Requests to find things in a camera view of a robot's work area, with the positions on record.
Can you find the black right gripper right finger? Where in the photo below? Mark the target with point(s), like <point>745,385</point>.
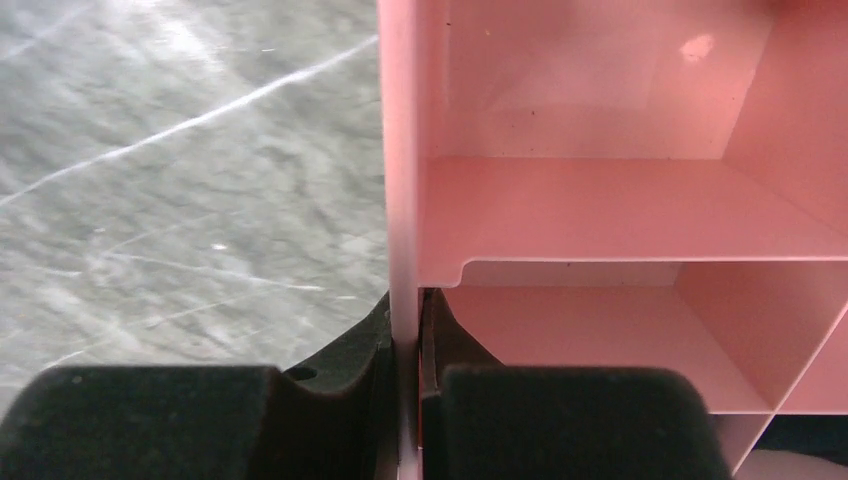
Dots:
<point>482,419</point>

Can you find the pink divided organizer tray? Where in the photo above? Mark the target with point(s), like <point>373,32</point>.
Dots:
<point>656,184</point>

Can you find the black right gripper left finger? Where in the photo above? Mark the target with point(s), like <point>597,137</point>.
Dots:
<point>332,416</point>

